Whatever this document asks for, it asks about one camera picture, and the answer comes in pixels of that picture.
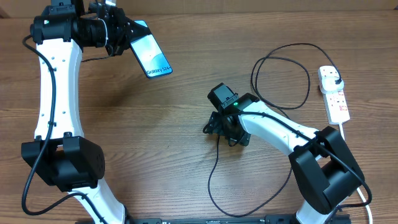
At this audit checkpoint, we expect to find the blue Galaxy smartphone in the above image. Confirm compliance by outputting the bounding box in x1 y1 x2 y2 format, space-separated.
130 20 173 78

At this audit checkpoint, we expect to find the black USB charging cable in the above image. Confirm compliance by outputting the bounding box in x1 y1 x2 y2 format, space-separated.
207 42 345 218

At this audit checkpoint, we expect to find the white charger adapter plug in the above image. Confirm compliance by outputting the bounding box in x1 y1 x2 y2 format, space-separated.
320 77 345 94

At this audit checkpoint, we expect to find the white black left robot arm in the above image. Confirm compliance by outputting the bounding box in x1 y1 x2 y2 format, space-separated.
21 1 172 223

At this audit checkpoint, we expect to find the white power strip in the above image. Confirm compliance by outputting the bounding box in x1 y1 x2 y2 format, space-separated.
318 65 350 125

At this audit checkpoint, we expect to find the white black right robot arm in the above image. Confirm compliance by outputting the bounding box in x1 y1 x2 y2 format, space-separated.
203 83 366 223

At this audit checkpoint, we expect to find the white power strip cord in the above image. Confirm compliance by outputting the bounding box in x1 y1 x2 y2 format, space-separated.
337 123 374 224

